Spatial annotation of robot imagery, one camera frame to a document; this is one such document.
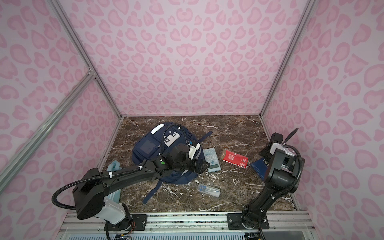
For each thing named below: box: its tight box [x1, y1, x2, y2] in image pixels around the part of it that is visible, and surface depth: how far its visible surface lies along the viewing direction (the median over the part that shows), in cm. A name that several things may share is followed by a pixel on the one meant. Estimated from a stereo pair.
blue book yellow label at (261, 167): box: [250, 157, 269, 181], surface depth 93 cm
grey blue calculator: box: [202, 147, 221, 173], surface depth 97 cm
